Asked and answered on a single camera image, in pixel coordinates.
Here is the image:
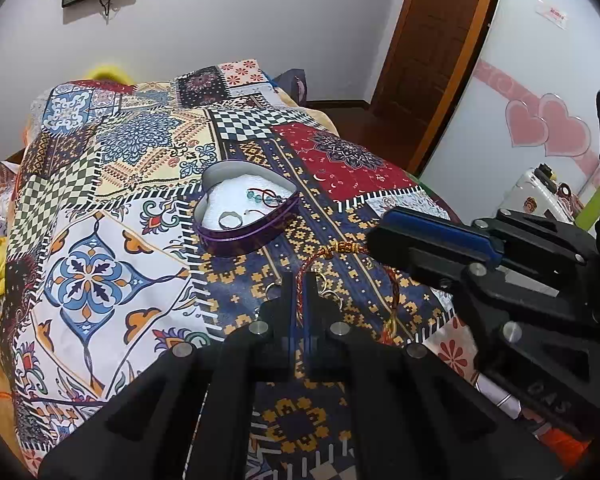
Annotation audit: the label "white floral bedsheet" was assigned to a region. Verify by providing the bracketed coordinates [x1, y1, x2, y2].
[422, 317, 523, 418]

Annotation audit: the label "white suitcase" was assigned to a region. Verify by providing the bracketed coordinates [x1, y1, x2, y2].
[497, 164, 581, 223]

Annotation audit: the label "yellow plush toy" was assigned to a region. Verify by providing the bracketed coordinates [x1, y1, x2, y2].
[87, 62, 131, 83]

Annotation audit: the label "teal bead bracelet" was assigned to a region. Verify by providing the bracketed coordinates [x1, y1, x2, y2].
[246, 186, 287, 209]

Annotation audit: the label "white wall label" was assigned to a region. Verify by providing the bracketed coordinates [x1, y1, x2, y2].
[536, 0, 571, 28]

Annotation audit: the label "purple heart-shaped tin box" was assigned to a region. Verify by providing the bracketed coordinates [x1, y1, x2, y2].
[195, 160, 301, 256]

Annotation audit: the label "patchwork printed cloth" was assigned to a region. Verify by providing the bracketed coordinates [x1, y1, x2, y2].
[0, 59, 481, 480]

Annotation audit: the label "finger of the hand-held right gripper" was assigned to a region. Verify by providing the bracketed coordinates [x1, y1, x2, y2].
[380, 207, 600, 281]
[367, 225, 600, 441]

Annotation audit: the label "brown wooden door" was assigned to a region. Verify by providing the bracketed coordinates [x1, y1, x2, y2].
[370, 0, 508, 173]

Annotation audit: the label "dark purple bag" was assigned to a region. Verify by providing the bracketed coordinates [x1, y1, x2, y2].
[272, 69, 308, 106]

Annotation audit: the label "pink heart wall stickers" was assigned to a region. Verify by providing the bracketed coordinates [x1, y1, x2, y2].
[505, 94, 592, 158]

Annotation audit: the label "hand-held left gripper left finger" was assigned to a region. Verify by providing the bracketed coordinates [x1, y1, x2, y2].
[37, 274, 300, 480]

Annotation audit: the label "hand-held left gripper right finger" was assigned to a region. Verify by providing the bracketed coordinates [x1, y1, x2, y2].
[302, 274, 566, 480]

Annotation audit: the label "red braided string bracelet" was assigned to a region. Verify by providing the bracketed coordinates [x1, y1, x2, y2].
[292, 241, 406, 346]

